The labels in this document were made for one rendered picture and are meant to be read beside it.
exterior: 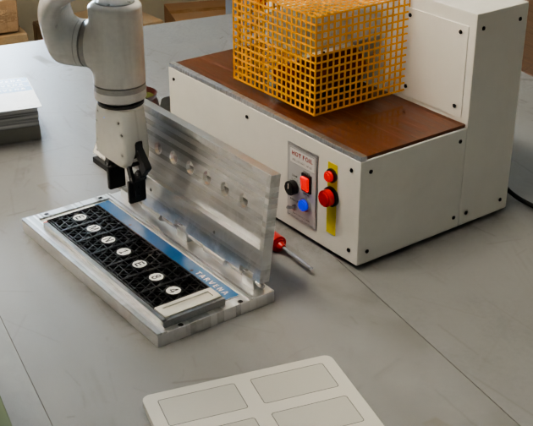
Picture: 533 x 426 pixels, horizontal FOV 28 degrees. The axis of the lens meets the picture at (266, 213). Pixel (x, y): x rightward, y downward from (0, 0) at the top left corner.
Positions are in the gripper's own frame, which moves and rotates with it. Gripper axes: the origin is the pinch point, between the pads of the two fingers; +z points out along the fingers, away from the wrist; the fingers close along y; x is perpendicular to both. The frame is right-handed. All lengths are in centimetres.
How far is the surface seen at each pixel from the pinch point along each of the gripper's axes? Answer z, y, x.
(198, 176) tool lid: -5.6, 14.2, 5.2
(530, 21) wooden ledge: 8, -39, 149
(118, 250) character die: 5.1, 10.7, -8.1
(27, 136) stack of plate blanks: 7.3, -45.7, 3.0
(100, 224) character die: 5.1, 1.0, -6.0
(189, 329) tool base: 7.3, 33.6, -9.7
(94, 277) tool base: 6.1, 14.4, -14.5
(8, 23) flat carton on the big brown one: 59, -281, 101
